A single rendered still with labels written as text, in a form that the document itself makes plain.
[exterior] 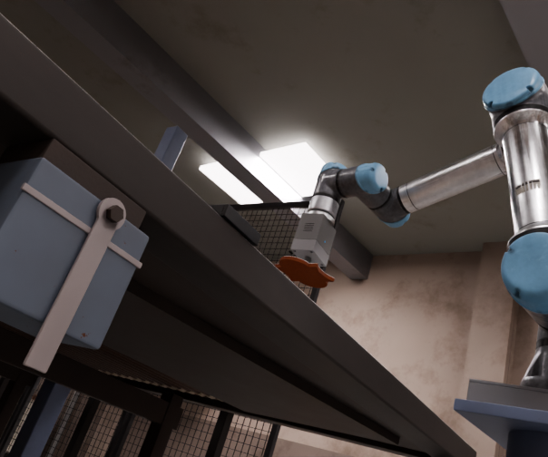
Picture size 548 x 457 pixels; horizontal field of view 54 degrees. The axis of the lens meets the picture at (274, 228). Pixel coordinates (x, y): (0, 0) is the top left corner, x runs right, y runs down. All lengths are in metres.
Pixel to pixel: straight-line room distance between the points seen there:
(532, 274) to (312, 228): 0.56
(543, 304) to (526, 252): 0.09
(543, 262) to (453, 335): 3.91
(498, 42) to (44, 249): 2.92
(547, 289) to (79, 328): 0.69
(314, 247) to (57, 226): 0.87
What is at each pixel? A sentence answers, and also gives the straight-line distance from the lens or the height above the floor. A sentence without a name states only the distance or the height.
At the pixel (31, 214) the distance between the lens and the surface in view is 0.48.
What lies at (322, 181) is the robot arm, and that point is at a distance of 1.39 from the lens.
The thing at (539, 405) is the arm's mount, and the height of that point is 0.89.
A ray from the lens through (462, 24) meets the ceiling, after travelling 3.14.
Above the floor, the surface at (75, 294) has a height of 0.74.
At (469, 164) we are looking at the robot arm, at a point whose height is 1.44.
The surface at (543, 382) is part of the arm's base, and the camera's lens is 1.01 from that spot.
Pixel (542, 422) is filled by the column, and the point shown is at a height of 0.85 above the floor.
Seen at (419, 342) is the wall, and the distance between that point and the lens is 4.94.
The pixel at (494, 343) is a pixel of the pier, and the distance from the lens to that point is 4.53.
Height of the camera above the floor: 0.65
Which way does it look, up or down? 25 degrees up
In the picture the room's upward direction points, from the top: 19 degrees clockwise
